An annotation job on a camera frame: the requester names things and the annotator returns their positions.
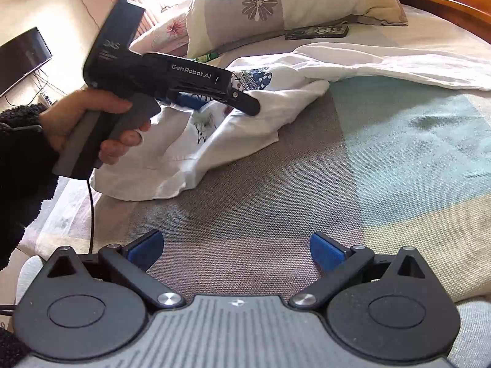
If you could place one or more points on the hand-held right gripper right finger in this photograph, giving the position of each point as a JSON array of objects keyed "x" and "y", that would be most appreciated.
[{"x": 326, "y": 253}]

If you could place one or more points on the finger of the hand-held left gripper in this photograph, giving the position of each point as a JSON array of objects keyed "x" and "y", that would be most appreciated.
[
  {"x": 191, "y": 100},
  {"x": 245, "y": 101}
]

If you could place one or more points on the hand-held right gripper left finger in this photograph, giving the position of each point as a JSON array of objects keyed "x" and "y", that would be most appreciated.
[{"x": 147, "y": 251}]

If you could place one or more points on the white printed long-sleeved shirt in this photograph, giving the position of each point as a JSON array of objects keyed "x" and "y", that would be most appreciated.
[{"x": 238, "y": 142}]

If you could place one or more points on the person's left forearm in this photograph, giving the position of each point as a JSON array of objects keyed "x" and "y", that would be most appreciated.
[{"x": 19, "y": 180}]

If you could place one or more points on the person's left hand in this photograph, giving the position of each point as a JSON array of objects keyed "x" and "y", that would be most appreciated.
[{"x": 76, "y": 107}]

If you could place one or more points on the pink floral folded quilt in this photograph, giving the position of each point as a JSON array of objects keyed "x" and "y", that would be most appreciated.
[{"x": 168, "y": 34}]

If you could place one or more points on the green glass bottle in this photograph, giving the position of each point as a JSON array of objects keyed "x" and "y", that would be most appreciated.
[{"x": 207, "y": 56}]

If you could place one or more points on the black remote control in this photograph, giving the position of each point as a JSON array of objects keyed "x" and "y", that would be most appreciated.
[{"x": 318, "y": 32}]

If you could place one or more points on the floral patchwork pillow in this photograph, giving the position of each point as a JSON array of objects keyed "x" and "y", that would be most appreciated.
[{"x": 307, "y": 0}]

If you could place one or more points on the black flat television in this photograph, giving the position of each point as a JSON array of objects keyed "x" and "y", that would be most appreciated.
[{"x": 23, "y": 61}]

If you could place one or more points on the person's grey trousers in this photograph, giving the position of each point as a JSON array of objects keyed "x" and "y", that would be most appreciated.
[{"x": 475, "y": 333}]

